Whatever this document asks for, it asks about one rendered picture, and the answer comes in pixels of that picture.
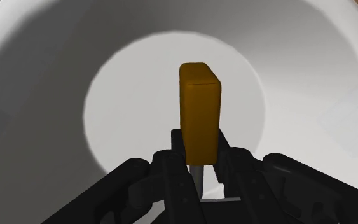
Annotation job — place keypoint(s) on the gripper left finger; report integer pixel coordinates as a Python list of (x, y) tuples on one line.
[(166, 186)]

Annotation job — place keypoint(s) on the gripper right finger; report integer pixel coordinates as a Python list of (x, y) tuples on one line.
[(274, 186)]

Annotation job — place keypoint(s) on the white bowl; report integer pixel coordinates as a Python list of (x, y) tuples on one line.
[(57, 108)]

